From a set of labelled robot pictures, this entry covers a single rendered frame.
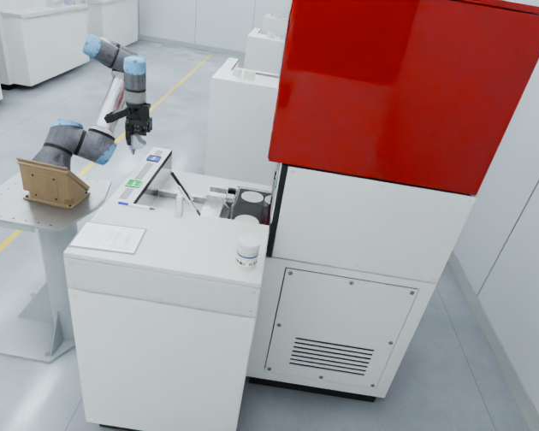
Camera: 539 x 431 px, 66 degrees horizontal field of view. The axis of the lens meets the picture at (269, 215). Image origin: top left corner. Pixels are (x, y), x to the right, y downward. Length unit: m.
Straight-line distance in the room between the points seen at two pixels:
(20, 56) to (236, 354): 5.14
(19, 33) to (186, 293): 5.01
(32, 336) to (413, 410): 1.98
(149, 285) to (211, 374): 0.44
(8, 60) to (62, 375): 4.54
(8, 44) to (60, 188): 4.37
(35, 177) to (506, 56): 1.74
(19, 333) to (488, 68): 2.38
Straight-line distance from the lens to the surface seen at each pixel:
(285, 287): 1.76
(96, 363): 1.76
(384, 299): 1.83
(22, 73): 6.18
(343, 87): 1.39
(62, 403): 2.26
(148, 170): 1.93
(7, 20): 6.10
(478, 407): 2.64
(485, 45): 1.46
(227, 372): 1.63
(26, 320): 2.63
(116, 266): 1.39
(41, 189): 1.96
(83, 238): 1.48
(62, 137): 1.96
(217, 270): 1.34
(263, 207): 1.83
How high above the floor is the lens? 1.81
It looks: 31 degrees down
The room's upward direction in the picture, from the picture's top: 10 degrees clockwise
